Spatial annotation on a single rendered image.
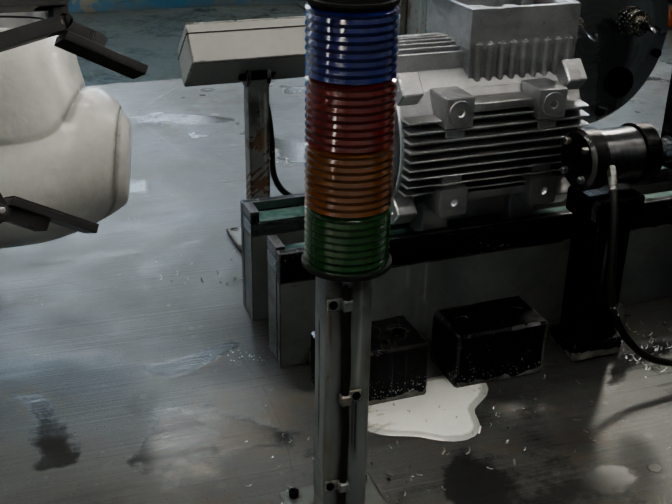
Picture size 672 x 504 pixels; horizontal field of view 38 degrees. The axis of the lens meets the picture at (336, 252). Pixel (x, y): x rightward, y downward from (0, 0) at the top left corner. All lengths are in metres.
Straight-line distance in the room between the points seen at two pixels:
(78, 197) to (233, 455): 0.29
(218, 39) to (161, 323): 0.33
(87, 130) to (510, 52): 0.42
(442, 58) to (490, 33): 0.05
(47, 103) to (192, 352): 0.29
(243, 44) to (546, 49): 0.36
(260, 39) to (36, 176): 0.34
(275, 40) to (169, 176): 0.39
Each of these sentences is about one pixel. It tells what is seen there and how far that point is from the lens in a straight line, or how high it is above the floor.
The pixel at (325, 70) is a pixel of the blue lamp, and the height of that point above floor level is 1.17.
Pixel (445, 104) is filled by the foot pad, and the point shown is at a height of 1.07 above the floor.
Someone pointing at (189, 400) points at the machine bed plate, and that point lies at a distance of 0.95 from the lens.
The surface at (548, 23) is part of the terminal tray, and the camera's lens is 1.00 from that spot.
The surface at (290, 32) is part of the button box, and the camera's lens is 1.18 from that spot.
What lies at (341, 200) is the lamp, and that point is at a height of 1.09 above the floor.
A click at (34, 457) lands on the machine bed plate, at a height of 0.80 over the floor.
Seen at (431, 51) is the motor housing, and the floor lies 1.10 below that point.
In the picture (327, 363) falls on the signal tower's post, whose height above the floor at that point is 0.95.
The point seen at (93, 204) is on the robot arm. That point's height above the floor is 0.96.
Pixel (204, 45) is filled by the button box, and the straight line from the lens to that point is 1.15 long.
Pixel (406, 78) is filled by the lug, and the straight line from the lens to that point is 0.92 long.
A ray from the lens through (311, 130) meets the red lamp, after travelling 0.63.
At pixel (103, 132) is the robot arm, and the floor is 1.03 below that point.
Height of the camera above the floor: 1.33
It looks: 26 degrees down
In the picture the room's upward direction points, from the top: 1 degrees clockwise
